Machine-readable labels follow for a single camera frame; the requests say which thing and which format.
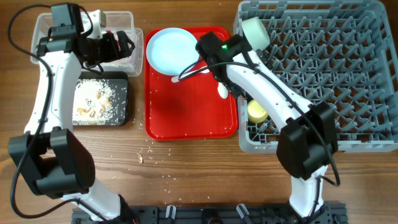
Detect black waste tray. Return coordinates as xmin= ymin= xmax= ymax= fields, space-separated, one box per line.
xmin=71 ymin=71 xmax=130 ymax=128

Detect white plastic fork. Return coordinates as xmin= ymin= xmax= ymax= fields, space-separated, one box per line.
xmin=171 ymin=70 xmax=197 ymax=83

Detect rice and food scraps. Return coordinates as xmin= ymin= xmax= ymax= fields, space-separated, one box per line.
xmin=72 ymin=78 xmax=128 ymax=125

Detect yellow cup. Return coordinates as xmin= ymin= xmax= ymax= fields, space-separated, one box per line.
xmin=248 ymin=100 xmax=269 ymax=123

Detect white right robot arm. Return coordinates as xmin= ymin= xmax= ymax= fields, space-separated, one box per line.
xmin=195 ymin=32 xmax=340 ymax=223

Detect food crumb on table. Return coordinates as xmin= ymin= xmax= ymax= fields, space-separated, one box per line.
xmin=138 ymin=154 xmax=144 ymax=164

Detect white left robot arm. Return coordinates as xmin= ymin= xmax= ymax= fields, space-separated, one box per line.
xmin=8 ymin=2 xmax=139 ymax=223

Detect clear plastic bin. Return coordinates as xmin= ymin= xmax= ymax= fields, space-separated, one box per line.
xmin=30 ymin=11 xmax=144 ymax=77

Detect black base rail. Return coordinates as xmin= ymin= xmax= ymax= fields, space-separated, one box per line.
xmin=71 ymin=203 xmax=348 ymax=224

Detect white plastic spoon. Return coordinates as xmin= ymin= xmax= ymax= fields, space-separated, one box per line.
xmin=217 ymin=82 xmax=229 ymax=100

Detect green bowl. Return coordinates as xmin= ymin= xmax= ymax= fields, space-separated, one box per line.
xmin=242 ymin=17 xmax=271 ymax=50

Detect grey dishwasher rack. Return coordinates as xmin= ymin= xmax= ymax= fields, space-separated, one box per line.
xmin=233 ymin=1 xmax=397 ymax=152

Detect light blue plate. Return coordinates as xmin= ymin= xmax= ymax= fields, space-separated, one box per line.
xmin=146 ymin=27 xmax=199 ymax=76

